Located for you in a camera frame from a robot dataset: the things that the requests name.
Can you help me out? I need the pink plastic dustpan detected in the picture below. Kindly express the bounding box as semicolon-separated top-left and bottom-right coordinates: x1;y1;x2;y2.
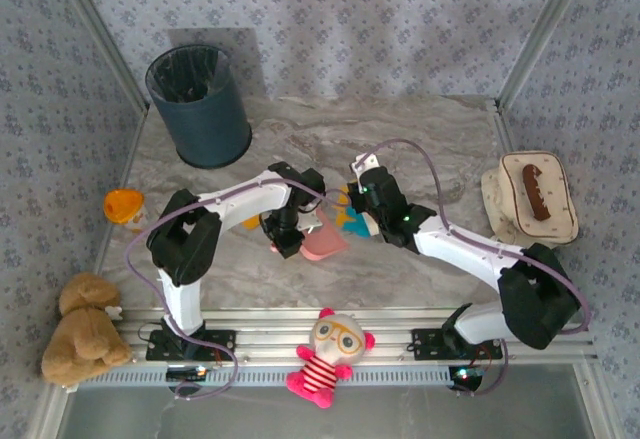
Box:
268;207;351;262

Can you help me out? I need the blue paper scrap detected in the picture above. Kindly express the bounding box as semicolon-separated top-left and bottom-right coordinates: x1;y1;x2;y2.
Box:
342;208;372;238

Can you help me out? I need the dark blue trash bin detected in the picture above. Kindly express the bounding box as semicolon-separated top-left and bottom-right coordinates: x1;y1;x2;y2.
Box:
144;43;253;170

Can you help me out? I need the brown chocolate eclair toy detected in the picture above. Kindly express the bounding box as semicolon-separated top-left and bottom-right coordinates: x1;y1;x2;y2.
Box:
521;163;551;221

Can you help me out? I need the pink striped plush doll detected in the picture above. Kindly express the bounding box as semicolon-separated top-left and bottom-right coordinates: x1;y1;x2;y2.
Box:
285;307;377;409

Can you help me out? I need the beige fabric pouch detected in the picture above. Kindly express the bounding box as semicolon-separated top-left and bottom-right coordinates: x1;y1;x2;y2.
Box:
480;151;580;249

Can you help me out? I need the orange lidded snack cup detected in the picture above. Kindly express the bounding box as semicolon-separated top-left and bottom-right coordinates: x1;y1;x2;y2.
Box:
103;187;147;233

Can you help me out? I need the black controller board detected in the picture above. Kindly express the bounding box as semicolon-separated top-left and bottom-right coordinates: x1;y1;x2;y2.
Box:
448;365;485;393
165;365;209;384

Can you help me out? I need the brown teddy bear plush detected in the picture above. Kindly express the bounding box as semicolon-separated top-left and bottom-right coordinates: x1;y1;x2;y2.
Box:
40;271;134;388

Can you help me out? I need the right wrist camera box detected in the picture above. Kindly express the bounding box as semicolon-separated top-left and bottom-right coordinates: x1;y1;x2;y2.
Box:
349;155;381;183

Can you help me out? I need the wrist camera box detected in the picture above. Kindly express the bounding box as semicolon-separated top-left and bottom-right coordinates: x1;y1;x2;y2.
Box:
298;210;322;234
349;155;381;183

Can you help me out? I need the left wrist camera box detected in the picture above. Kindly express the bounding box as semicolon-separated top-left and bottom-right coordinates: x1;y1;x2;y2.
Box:
298;210;322;234

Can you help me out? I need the aluminium mounting rail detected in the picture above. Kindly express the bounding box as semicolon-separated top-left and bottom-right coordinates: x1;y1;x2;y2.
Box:
79;306;600;366

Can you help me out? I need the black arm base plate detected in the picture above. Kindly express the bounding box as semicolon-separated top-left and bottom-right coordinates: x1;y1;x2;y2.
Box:
144;328;238;362
410;327;504;361

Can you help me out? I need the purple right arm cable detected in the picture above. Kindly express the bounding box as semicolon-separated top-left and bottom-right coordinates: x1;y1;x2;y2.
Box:
357;138;593;399

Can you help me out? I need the white slotted cable duct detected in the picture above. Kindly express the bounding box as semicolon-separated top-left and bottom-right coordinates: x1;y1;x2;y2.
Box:
79;364;454;390

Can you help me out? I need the aluminium frame post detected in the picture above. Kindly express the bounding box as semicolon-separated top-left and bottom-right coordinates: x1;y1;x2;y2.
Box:
47;0;151;113
496;0;597;110

